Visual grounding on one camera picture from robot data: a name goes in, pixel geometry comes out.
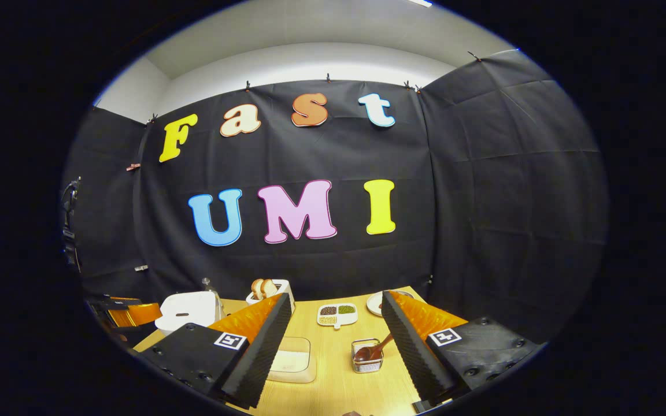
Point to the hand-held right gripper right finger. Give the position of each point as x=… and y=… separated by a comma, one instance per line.
x=408, y=352

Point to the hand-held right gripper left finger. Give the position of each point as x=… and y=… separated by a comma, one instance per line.
x=258, y=352

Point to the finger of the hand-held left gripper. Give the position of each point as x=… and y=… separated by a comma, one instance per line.
x=116, y=302
x=136, y=315

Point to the clear box of white rice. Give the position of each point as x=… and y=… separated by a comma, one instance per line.
x=295, y=361

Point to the brown wooden spoon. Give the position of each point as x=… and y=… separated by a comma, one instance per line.
x=363, y=353

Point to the white rice cooker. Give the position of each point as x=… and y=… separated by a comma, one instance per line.
x=188, y=306

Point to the white round plate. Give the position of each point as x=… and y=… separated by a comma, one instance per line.
x=372, y=303

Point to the bread slice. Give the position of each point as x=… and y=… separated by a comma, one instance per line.
x=269, y=288
x=256, y=289

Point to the white toaster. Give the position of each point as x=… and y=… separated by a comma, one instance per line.
x=282, y=287

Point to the black stand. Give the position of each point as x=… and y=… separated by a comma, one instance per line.
x=70, y=242

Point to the small glass bottle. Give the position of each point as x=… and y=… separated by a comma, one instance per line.
x=208, y=286

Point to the white divided bean dish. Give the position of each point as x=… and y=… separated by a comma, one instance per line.
x=337, y=318

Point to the copper clip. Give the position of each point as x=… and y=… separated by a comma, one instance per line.
x=133, y=167

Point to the white ceiling light strip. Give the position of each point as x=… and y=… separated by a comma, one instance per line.
x=421, y=3

